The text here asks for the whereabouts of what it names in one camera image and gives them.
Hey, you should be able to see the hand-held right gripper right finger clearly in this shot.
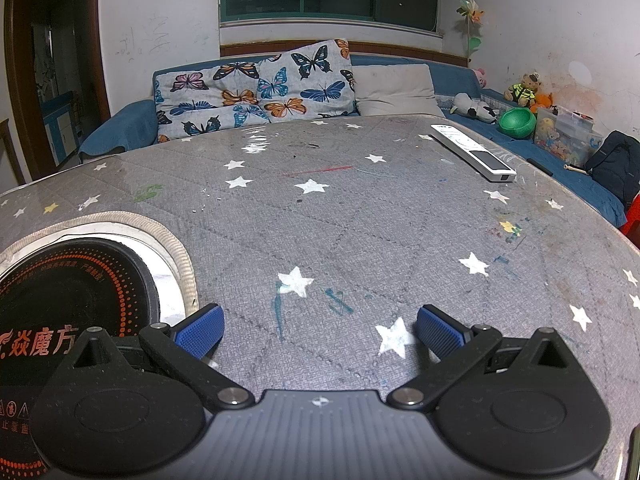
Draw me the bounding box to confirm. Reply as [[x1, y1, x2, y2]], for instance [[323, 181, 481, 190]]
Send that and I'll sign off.
[[387, 304, 576, 411]]

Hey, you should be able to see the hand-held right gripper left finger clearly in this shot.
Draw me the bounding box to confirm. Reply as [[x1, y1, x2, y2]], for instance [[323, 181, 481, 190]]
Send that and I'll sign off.
[[65, 302, 255, 411]]

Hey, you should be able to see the round black induction cooktop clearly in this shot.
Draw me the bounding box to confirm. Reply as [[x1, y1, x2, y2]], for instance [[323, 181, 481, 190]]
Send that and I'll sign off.
[[0, 210, 198, 480]]

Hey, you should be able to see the grey star-print table cover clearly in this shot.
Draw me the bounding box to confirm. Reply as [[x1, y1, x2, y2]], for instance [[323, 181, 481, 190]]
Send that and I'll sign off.
[[0, 115, 640, 480]]

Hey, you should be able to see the white remote control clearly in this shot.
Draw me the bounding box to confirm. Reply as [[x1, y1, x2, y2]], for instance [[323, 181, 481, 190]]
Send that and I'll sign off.
[[430, 122, 517, 182]]

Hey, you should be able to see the green bowl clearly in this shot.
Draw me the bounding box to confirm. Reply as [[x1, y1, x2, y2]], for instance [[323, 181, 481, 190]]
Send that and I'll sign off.
[[498, 107, 536, 140]]

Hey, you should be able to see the red stool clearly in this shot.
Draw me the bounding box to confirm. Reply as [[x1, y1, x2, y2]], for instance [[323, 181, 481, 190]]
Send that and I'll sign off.
[[620, 192, 640, 251]]

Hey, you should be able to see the blue sofa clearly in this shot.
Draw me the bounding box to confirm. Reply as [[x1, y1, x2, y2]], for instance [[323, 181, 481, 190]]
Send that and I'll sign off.
[[77, 55, 628, 228]]

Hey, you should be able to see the white black plush toy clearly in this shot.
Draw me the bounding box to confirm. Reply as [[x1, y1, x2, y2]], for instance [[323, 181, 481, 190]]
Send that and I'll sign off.
[[450, 92, 501, 125]]

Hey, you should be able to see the clear plastic toy box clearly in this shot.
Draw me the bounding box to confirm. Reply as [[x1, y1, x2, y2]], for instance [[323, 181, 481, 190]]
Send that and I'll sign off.
[[532, 105, 606, 168]]

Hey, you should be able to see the black backpack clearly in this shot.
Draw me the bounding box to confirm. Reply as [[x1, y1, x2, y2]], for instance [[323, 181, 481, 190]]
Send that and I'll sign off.
[[584, 130, 640, 208]]

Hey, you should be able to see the beige pillow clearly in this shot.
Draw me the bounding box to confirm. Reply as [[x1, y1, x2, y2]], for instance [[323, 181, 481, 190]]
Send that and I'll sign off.
[[352, 63, 446, 118]]

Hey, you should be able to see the butterfly print pillow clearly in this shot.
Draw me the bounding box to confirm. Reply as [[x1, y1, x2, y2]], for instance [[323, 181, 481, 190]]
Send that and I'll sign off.
[[152, 38, 357, 143]]

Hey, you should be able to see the blue white cabinet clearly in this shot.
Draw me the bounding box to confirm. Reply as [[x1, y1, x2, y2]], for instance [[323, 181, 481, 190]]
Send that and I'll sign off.
[[40, 91, 83, 166]]

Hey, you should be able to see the orange plush toy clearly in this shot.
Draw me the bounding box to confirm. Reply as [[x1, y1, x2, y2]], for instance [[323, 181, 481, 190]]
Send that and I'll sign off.
[[530, 91, 558, 116]]

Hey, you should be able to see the brown teddy bear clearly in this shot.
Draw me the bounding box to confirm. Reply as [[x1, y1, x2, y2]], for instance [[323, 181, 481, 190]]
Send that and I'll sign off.
[[502, 72, 541, 108]]

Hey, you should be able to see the wooden chair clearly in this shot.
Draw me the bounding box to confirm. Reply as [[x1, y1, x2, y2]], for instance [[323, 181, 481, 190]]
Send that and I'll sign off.
[[0, 119, 26, 187]]

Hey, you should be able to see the paper flower decoration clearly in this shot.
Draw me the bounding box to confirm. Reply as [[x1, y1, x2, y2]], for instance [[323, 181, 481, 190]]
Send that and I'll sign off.
[[455, 0, 487, 68]]

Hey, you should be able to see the wooden door frame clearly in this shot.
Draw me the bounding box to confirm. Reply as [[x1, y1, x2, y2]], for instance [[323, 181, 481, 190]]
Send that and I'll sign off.
[[4, 0, 112, 181]]

